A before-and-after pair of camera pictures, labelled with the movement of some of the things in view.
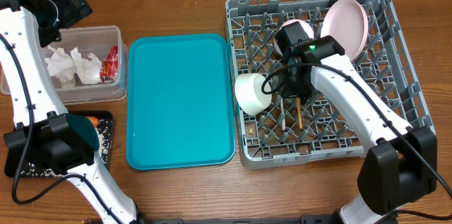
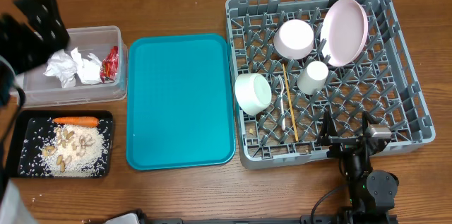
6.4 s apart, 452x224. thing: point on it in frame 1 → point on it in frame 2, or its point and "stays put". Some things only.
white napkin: [88, 71] stays put
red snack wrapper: [109, 71] stays put
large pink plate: [347, 20] stays put
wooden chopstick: [299, 106] → [291, 103]
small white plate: [249, 94] stays put
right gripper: [290, 88] → [344, 144]
